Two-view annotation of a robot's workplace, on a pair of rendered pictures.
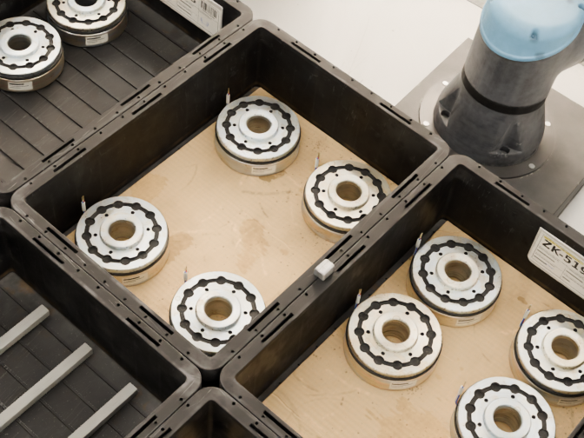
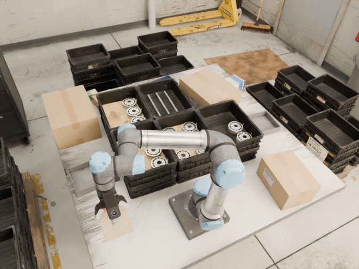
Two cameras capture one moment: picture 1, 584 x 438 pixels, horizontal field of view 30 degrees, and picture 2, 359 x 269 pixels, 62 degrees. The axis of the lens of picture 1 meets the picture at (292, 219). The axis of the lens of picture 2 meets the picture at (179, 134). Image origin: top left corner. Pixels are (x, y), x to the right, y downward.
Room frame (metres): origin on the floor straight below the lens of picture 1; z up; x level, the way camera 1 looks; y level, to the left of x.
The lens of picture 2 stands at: (1.35, -1.14, 2.26)
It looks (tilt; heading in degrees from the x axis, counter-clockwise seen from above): 45 degrees down; 119
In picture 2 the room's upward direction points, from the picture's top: 3 degrees clockwise
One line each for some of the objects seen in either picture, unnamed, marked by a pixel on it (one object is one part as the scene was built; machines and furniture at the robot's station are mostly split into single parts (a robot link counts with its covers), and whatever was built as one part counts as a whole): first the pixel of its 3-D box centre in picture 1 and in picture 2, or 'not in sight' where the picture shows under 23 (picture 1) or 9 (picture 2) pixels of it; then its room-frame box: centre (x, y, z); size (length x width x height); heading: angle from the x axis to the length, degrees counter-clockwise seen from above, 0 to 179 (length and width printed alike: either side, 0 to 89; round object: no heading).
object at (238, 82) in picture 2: not in sight; (230, 85); (0.66, 0.94, 0.75); 0.20 x 0.12 x 0.09; 73
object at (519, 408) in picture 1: (507, 420); not in sight; (0.51, -0.24, 0.86); 0.05 x 0.05 x 0.01
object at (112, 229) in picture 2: not in sight; (113, 216); (0.80, -0.70, 1.08); 0.16 x 0.12 x 0.07; 148
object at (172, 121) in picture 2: (235, 207); (187, 140); (0.73, 0.06, 0.87); 0.40 x 0.30 x 0.11; 145
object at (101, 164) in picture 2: not in sight; (102, 167); (0.78, -0.69, 1.40); 0.09 x 0.08 x 0.11; 41
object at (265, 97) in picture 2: not in sight; (265, 102); (0.88, 1.54, 0.26); 0.40 x 0.30 x 0.23; 148
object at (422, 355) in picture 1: (394, 334); (153, 150); (0.60, -0.13, 0.86); 0.10 x 0.10 x 0.01
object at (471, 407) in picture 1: (506, 421); not in sight; (0.51, -0.24, 0.86); 0.10 x 0.10 x 0.01
